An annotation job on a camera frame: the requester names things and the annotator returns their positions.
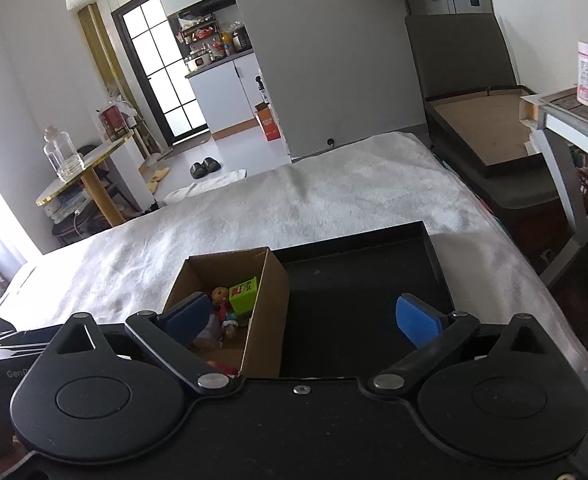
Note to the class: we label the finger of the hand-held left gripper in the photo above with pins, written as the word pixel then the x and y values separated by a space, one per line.
pixel 24 336

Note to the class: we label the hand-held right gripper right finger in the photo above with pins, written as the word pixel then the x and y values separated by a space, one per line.
pixel 414 321

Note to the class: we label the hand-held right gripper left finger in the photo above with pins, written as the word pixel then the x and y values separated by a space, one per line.
pixel 189 314

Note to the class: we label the small yellow white toy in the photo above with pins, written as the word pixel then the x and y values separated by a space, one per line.
pixel 219 296

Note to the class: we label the green toy bin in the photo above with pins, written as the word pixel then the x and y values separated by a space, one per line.
pixel 243 296

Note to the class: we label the black tray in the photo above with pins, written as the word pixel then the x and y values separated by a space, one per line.
pixel 344 305

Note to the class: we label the cardboard box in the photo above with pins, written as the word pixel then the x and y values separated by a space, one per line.
pixel 266 320

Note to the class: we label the white blanket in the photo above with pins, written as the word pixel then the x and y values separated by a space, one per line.
pixel 274 200

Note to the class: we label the black slippers pair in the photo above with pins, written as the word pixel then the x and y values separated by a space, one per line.
pixel 205 166

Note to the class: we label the round gold-edged table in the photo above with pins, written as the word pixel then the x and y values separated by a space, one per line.
pixel 81 165

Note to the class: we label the glass bottle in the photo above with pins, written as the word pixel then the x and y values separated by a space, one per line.
pixel 64 152

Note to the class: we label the red tin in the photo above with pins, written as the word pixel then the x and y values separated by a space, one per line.
pixel 113 122

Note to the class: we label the orange carton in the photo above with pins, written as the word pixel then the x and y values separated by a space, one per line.
pixel 269 122

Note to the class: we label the grey side table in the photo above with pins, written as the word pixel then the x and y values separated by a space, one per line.
pixel 568 170

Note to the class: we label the white kitchen cabinet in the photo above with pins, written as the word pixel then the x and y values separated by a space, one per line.
pixel 229 95

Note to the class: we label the black framed glass door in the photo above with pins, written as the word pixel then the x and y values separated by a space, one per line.
pixel 159 60

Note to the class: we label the grey storage bed frame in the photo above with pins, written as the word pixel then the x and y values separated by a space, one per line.
pixel 473 110

